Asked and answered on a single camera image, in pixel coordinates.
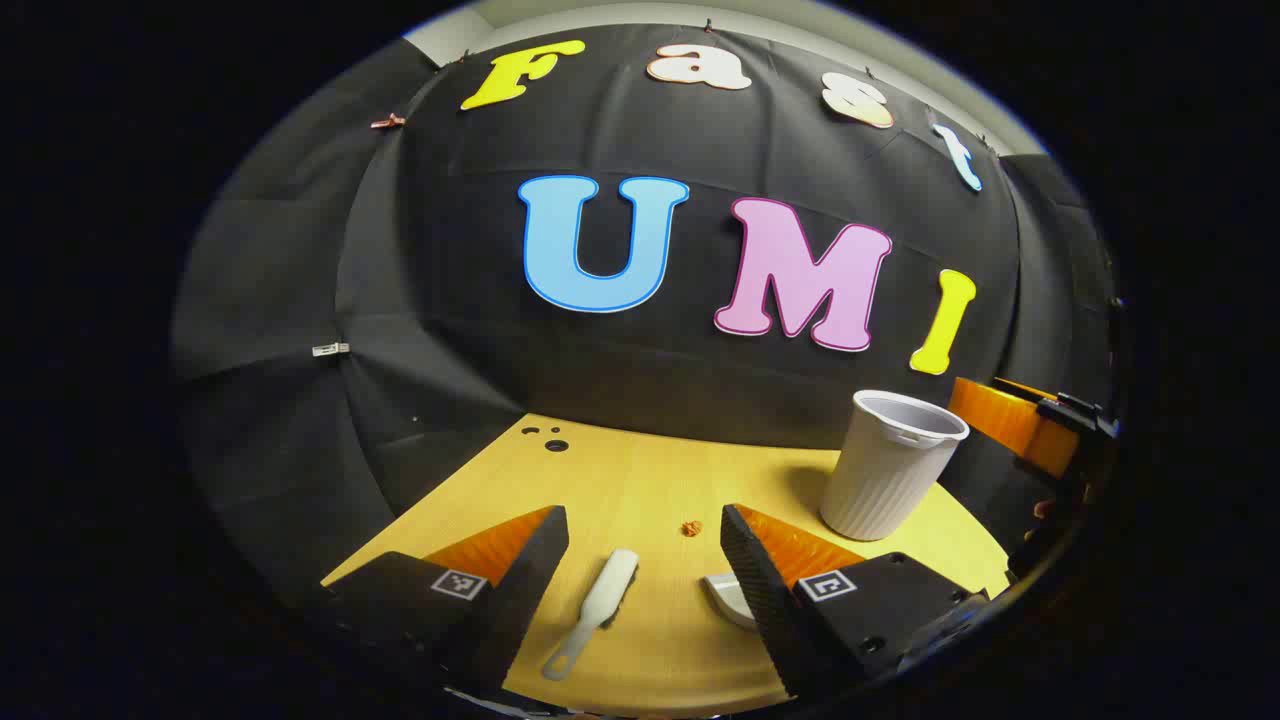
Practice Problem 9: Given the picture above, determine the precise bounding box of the black backdrop cloth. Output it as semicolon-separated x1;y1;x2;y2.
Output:
170;22;1121;611

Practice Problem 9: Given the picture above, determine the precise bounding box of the white ribbed garbage bin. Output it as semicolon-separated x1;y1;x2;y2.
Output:
820;390;971;542

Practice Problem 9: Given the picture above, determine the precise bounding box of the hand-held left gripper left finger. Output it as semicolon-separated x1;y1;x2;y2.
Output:
315;505;571;701

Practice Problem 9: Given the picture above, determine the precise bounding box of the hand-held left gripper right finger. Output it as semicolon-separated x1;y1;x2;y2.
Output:
720;503;991;701

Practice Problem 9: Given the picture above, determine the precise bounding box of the white dustpan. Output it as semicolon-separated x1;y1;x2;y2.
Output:
702;572;758;631

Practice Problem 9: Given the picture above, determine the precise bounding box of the small white broom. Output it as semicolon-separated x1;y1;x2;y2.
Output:
541;548;640;683

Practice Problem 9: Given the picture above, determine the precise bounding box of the wooden desktop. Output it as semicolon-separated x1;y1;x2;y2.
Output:
320;413;1011;719

